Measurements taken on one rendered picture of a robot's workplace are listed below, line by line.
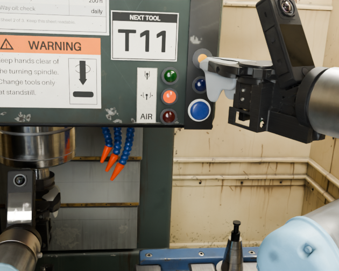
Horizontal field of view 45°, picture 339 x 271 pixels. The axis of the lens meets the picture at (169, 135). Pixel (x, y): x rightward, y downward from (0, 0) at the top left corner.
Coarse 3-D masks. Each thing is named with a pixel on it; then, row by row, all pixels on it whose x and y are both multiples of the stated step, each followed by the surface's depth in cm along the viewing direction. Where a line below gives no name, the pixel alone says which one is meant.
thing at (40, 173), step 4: (44, 168) 85; (48, 168) 86; (36, 172) 84; (40, 172) 84; (44, 172) 85; (48, 172) 86; (36, 176) 84; (40, 176) 84; (44, 176) 85; (48, 176) 86
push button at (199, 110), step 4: (196, 104) 63; (200, 104) 63; (204, 104) 64; (192, 108) 64; (196, 108) 63; (200, 108) 64; (204, 108) 64; (208, 108) 64; (192, 112) 64; (196, 112) 64; (200, 112) 64; (204, 112) 64; (208, 112) 64; (192, 116) 64; (196, 116) 64; (200, 116) 64; (204, 116) 64
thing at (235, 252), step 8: (232, 240) 78; (240, 240) 78; (232, 248) 77; (240, 248) 78; (224, 256) 79; (232, 256) 78; (240, 256) 78; (224, 264) 79; (232, 264) 78; (240, 264) 78
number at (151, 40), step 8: (144, 32) 60; (152, 32) 60; (160, 32) 60; (168, 32) 60; (136, 40) 60; (144, 40) 60; (152, 40) 61; (160, 40) 61; (168, 40) 61; (136, 48) 61; (144, 48) 61; (152, 48) 61; (160, 48) 61; (168, 48) 61
